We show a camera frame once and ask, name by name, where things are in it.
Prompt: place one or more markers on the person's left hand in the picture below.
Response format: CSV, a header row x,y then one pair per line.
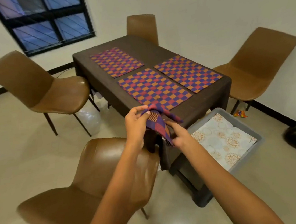
x,y
135,127

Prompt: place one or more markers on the person's right hand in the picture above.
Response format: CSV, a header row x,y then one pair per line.
x,y
181,136

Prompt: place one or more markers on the person's left thumb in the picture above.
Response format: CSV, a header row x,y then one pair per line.
x,y
141,108

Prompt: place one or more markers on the person's right fingers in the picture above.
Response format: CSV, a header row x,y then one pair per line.
x,y
171,129

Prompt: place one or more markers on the checkered cloth placemat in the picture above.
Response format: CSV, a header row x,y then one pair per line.
x,y
187,72
116,61
158,124
154,88

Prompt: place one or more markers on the person's left forearm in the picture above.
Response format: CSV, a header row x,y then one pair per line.
x,y
115,198

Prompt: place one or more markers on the person's right forearm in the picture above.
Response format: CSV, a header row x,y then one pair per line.
x,y
229,186

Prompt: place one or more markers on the dark brown tablecloth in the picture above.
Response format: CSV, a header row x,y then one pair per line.
x,y
135,90

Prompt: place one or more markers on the floral patterned cloth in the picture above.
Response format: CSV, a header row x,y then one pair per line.
x,y
223,140

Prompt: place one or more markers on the black table leg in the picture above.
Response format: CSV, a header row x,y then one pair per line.
x,y
195,187

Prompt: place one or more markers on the colourful small wrapper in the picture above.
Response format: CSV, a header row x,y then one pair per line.
x,y
240,114

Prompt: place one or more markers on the grey plastic bin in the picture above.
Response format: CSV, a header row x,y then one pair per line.
x,y
245,137

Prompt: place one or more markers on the brown leather chair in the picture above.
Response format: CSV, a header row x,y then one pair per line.
x,y
143,26
256,65
42,87
87,185

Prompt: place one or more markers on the black framed window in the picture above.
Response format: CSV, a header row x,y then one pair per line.
x,y
43,20

